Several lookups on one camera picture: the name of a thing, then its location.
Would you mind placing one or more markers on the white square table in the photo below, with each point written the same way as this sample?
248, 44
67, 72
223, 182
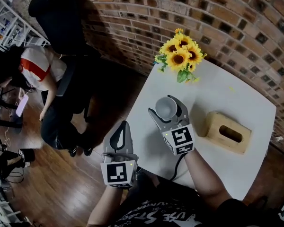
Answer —
215, 98

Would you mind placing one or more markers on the pink smartphone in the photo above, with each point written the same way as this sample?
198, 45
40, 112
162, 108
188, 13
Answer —
22, 105

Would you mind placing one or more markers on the black office chair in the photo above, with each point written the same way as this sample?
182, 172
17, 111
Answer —
59, 20

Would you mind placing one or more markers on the wooden tissue box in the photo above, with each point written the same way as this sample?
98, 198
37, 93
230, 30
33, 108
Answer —
217, 141

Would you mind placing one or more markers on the white wall plug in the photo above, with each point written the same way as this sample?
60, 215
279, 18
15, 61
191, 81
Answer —
279, 138

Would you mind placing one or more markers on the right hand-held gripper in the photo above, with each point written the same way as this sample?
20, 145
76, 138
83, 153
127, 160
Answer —
181, 138

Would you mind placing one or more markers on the person's left forearm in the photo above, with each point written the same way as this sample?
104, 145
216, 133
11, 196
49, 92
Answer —
104, 209

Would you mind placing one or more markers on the person's black printed shirt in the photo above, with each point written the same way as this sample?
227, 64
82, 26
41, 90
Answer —
170, 197

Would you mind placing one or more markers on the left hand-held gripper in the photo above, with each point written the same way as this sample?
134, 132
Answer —
117, 174

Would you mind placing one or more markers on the white paper cups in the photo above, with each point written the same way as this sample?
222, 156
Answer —
165, 107

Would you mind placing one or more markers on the person's right forearm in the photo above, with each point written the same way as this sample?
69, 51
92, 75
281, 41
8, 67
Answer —
203, 181

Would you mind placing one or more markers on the yellow sunflower bouquet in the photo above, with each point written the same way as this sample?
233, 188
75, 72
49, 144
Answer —
180, 58

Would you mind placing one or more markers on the white metal shelf rack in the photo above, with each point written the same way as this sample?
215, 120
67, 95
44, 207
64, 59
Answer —
13, 35

